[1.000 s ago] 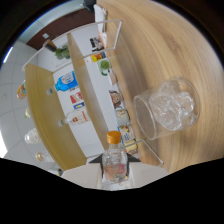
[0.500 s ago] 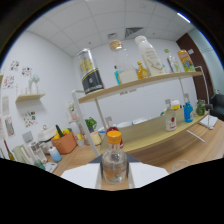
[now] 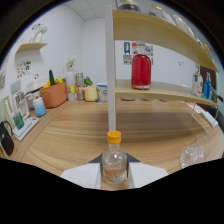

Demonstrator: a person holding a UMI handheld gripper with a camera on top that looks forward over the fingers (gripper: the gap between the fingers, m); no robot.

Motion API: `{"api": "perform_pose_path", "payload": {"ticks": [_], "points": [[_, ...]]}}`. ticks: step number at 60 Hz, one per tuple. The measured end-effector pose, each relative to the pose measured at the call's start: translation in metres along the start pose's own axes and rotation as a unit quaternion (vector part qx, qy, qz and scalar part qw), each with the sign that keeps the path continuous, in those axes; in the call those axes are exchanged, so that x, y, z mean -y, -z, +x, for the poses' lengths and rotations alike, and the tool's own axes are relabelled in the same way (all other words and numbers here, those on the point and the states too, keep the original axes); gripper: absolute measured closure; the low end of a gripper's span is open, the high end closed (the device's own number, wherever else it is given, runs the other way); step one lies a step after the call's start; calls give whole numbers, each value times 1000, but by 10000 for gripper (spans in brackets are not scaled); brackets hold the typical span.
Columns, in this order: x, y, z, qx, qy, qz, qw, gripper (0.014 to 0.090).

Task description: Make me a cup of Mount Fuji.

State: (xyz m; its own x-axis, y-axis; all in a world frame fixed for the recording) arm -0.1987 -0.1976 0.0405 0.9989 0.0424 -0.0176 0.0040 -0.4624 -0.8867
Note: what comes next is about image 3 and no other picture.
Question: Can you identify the clear bottle orange cap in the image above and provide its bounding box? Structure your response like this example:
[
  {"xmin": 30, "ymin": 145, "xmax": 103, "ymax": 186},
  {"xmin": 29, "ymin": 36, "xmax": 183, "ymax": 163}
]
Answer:
[{"xmin": 101, "ymin": 130, "xmax": 128, "ymax": 185}]

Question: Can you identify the blue liquid bottle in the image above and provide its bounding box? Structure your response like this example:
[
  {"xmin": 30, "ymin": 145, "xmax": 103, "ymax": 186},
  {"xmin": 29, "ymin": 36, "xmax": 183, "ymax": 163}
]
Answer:
[{"xmin": 203, "ymin": 72, "xmax": 213, "ymax": 100}]

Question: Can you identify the green cup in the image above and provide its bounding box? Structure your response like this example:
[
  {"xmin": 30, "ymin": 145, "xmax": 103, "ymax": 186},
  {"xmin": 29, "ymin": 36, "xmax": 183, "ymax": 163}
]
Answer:
[{"xmin": 12, "ymin": 111, "xmax": 25, "ymax": 130}]

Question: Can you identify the clear glass with ice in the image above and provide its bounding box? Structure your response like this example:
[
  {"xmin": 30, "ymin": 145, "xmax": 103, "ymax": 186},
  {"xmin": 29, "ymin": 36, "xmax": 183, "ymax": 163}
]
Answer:
[{"xmin": 179, "ymin": 134, "xmax": 210, "ymax": 169}]

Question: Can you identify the white tray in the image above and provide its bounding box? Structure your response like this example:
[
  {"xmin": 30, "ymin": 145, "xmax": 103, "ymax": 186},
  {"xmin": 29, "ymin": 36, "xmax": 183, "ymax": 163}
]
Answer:
[{"xmin": 12, "ymin": 116, "xmax": 40, "ymax": 142}]

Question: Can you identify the yellow pot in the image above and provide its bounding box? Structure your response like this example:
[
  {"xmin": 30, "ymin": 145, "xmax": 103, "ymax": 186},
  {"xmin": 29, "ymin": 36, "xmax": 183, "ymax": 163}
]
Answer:
[{"xmin": 83, "ymin": 85, "xmax": 99, "ymax": 102}]

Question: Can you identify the orange storage basket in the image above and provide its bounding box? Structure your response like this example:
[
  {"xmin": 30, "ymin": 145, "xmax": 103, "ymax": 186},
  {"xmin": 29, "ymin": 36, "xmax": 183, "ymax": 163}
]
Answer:
[{"xmin": 39, "ymin": 81, "xmax": 69, "ymax": 109}]

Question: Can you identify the black handbag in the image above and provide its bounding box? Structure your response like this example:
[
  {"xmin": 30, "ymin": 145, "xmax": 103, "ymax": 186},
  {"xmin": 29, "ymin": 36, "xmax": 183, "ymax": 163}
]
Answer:
[{"xmin": 0, "ymin": 120, "xmax": 15, "ymax": 157}]

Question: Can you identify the green leafy plant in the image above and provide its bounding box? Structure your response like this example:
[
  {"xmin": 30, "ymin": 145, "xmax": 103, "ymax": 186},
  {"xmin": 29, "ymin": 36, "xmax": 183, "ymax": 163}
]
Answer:
[{"xmin": 83, "ymin": 75, "xmax": 94, "ymax": 88}]

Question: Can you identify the red liquid glass bottle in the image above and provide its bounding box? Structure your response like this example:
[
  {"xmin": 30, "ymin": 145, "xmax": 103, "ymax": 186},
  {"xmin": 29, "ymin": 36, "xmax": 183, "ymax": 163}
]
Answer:
[{"xmin": 131, "ymin": 40, "xmax": 153, "ymax": 91}]

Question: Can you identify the green cucumber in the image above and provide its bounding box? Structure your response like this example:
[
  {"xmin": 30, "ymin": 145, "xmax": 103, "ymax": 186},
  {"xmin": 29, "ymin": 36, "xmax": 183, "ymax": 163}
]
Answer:
[{"xmin": 48, "ymin": 69, "xmax": 56, "ymax": 87}]

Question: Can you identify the glass jar of limes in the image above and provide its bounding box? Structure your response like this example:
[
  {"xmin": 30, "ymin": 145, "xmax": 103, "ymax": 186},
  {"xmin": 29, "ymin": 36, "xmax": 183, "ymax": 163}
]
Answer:
[{"xmin": 210, "ymin": 89, "xmax": 221, "ymax": 104}]

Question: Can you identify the multicolour poster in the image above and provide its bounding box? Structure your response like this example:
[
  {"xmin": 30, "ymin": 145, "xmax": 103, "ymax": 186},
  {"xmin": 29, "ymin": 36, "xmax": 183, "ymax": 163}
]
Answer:
[{"xmin": 145, "ymin": 44, "xmax": 154, "ymax": 57}]

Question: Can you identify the blue yellow poster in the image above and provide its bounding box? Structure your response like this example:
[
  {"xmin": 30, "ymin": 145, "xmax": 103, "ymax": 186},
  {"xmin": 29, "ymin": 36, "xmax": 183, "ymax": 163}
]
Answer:
[{"xmin": 123, "ymin": 41, "xmax": 132, "ymax": 55}]

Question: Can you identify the yellow green snack bag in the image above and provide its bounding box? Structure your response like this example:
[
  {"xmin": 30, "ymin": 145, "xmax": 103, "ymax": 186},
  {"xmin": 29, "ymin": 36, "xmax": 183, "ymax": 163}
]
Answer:
[{"xmin": 201, "ymin": 43, "xmax": 214, "ymax": 61}]

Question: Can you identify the white-framed wooden shelf rack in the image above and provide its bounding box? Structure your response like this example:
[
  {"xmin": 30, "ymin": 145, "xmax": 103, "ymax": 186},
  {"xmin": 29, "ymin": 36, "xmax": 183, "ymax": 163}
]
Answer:
[{"xmin": 104, "ymin": 4, "xmax": 221, "ymax": 134}]

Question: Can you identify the white figurine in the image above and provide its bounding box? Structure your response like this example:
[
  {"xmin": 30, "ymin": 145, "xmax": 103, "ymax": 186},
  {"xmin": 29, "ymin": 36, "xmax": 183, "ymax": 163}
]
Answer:
[{"xmin": 31, "ymin": 24, "xmax": 48, "ymax": 43}]

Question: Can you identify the black yellow snack bag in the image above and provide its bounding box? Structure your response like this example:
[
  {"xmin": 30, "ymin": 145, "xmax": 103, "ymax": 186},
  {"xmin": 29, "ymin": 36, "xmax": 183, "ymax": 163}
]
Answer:
[{"xmin": 115, "ymin": 0, "xmax": 142, "ymax": 13}]

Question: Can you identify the wall sticker cluster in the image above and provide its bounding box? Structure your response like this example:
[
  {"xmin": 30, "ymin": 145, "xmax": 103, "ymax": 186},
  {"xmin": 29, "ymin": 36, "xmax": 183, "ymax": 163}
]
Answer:
[{"xmin": 16, "ymin": 60, "xmax": 33, "ymax": 78}]

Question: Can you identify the wooden wall shelf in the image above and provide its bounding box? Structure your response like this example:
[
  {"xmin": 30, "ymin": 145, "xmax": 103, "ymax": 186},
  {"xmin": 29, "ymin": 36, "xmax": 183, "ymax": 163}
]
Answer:
[{"xmin": 14, "ymin": 41, "xmax": 49, "ymax": 54}]

